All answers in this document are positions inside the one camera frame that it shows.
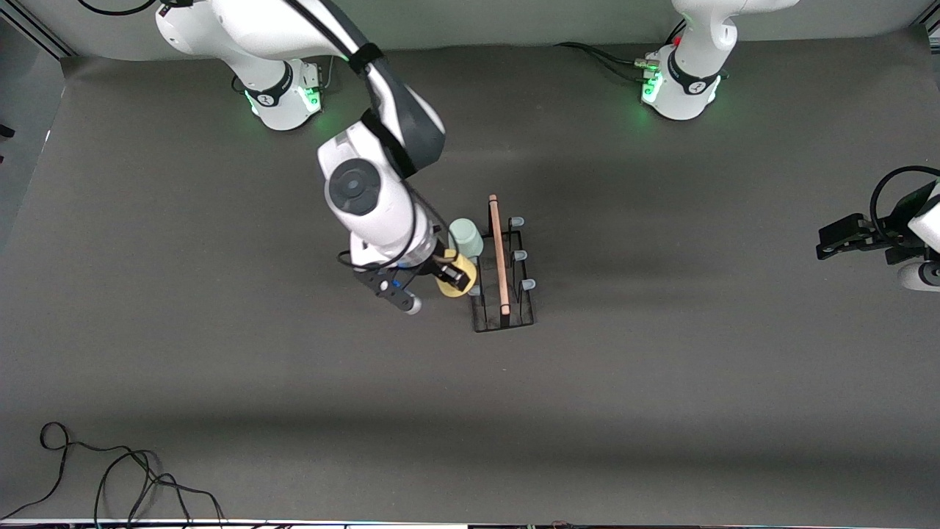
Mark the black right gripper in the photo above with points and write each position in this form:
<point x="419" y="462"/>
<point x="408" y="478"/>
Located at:
<point x="441" y="267"/>

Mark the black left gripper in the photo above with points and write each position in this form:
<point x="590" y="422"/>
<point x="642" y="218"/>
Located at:
<point x="886" y="236"/>

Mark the yellow plastic cup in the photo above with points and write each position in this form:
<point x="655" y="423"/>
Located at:
<point x="448" y="289"/>

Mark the pale green plastic cup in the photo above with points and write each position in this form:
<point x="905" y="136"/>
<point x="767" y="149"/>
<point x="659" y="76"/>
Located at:
<point x="467" y="236"/>

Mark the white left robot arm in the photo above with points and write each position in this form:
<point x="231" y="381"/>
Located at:
<point x="690" y="81"/>

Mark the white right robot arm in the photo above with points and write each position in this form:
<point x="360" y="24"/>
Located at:
<point x="389" y="220"/>

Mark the dark grey table mat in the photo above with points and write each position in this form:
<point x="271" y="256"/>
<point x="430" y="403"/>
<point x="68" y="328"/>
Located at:
<point x="587" y="404"/>

